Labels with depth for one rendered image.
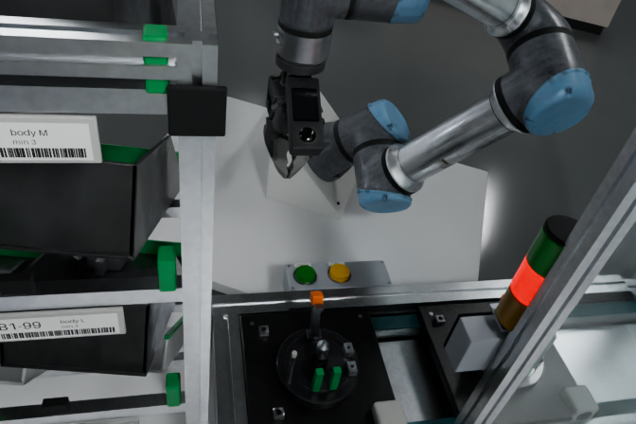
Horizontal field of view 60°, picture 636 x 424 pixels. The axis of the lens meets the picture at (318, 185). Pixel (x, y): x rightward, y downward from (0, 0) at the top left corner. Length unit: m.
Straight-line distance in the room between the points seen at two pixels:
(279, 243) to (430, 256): 0.36
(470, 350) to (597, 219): 0.25
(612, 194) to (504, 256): 2.21
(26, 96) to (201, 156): 0.09
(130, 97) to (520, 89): 0.79
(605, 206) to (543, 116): 0.43
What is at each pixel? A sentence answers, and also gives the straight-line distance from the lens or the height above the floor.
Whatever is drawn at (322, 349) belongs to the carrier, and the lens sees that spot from 0.90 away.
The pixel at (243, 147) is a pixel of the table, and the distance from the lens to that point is 1.56.
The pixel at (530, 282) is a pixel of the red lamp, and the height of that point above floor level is 1.34.
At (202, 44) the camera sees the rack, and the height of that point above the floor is 1.66.
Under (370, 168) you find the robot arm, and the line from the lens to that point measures 1.20.
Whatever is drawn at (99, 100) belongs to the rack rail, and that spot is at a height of 1.62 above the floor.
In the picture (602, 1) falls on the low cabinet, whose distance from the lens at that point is 5.75.
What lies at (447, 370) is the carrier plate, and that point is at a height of 0.97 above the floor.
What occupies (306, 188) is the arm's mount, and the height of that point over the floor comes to 0.93.
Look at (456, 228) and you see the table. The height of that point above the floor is 0.86.
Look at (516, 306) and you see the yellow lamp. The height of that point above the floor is 1.30.
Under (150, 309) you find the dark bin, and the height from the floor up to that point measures 1.36.
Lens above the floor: 1.78
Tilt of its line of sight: 39 degrees down
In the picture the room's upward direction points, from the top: 11 degrees clockwise
